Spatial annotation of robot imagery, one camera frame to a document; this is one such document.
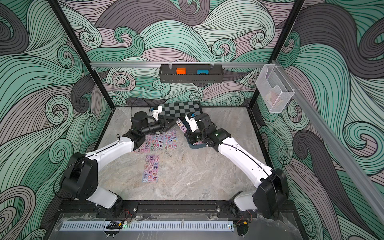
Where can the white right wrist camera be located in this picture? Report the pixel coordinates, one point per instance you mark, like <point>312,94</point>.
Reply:
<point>190,118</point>

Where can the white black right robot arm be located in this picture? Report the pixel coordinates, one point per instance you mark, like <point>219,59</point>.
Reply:
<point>271,184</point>

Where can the orange block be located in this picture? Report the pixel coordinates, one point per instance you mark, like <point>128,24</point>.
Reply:
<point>181,71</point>

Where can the teal block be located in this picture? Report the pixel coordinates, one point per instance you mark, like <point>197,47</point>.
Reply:
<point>202,72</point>

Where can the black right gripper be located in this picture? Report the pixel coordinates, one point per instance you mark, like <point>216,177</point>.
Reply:
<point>194,134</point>

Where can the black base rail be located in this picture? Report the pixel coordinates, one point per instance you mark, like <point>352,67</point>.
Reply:
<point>220,209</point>

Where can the white slotted cable duct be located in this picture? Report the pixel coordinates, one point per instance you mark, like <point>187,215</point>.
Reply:
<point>183,225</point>

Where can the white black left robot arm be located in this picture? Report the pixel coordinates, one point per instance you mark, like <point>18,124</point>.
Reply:
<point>81,177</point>

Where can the lilac small sticker sheet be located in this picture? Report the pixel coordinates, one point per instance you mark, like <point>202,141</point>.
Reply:
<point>162,141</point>

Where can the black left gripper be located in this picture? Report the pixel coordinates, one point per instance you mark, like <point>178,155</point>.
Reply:
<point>162,124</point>

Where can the black grey chessboard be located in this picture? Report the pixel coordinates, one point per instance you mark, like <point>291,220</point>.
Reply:
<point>181,109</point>

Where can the aluminium rail back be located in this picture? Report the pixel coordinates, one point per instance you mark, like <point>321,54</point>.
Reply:
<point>137,64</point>

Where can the clear acrylic wall holder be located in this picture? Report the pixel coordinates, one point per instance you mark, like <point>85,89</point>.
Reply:
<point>274,87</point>

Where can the black wall shelf tray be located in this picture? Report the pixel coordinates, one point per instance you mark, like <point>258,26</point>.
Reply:
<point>168,74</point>

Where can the teal plastic storage box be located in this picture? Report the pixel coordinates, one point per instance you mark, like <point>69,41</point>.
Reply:
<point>195,139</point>

